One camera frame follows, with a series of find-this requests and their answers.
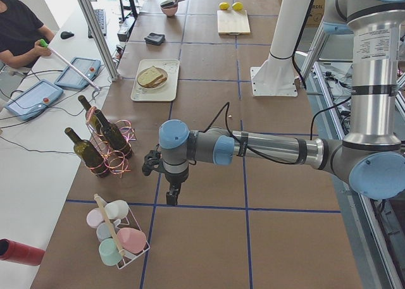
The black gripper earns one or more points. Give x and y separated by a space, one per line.
176 178

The bread slice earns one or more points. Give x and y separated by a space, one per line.
150 75
156 83

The white round plate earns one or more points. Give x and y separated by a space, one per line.
152 86

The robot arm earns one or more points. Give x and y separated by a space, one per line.
214 89

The white bear tray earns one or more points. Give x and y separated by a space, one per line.
167 91

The white cup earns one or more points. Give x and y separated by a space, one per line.
117 209

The pink cup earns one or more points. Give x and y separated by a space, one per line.
132 240

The grey blue cup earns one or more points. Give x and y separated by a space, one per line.
102 232

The lilac cup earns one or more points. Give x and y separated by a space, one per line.
94 218

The mint green cup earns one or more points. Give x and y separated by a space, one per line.
109 253

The green wine bottle front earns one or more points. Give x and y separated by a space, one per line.
91 157

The green wine bottle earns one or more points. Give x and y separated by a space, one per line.
91 119
91 157
113 135

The green wine bottle middle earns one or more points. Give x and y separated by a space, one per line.
113 135

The green wine bottle back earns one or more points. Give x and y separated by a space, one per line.
91 119

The blue teach pendant far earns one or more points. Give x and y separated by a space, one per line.
70 79

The blue teach pendant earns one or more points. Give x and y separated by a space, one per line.
34 101
70 79

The grey folded cloth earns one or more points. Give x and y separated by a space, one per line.
155 39

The blue teach pendant near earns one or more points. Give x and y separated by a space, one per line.
34 101

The red cylinder bottle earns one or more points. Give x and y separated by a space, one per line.
20 253

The wooden cutting board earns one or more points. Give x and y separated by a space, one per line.
231 22

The pink bowl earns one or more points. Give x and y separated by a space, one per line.
169 11

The metal scoop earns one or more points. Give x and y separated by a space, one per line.
170 3

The black computer mouse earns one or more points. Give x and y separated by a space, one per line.
66 35

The black keyboard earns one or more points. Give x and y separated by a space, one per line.
100 15

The whole yellow lemon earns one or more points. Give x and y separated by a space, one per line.
223 6

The white reach stick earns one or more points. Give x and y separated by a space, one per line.
44 44

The person in black shirt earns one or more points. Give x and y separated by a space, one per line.
21 35

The white wire cup rack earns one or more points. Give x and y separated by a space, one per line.
114 226

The copper wire bottle rack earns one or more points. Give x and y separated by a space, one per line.
114 160

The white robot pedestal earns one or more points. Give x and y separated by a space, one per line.
275 77

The aluminium frame post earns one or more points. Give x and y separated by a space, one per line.
88 11

